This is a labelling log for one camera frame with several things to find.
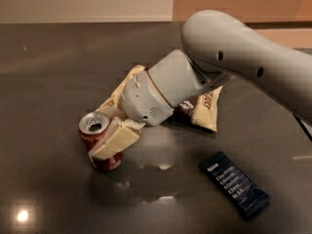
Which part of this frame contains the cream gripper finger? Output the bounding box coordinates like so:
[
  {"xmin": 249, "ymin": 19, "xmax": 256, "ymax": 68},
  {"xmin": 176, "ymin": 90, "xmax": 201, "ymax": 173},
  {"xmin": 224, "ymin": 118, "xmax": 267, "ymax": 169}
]
[
  {"xmin": 97, "ymin": 106, "xmax": 127, "ymax": 120},
  {"xmin": 89, "ymin": 117, "xmax": 145, "ymax": 160}
]

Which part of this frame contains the red coke can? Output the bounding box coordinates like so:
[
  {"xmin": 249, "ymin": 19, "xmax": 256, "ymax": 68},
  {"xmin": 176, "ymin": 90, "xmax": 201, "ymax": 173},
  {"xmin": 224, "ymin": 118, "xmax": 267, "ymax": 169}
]
[{"xmin": 78, "ymin": 112, "xmax": 123, "ymax": 173}]

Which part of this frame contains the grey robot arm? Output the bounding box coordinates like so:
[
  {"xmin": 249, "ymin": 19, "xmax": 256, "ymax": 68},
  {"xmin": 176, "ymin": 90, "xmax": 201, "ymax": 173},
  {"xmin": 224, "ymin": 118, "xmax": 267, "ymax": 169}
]
[{"xmin": 89, "ymin": 10, "xmax": 312, "ymax": 160}]

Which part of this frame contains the brown cream chips bag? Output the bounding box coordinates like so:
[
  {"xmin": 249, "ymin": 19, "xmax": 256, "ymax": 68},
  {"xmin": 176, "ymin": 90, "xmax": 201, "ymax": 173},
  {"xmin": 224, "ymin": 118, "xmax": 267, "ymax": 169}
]
[{"xmin": 97, "ymin": 65, "xmax": 221, "ymax": 132}]

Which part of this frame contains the dark blue protein bar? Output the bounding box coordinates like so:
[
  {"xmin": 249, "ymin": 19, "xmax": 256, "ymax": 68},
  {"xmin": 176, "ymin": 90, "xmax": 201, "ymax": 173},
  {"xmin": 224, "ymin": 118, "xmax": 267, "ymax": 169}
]
[{"xmin": 199, "ymin": 151, "xmax": 270, "ymax": 219}]

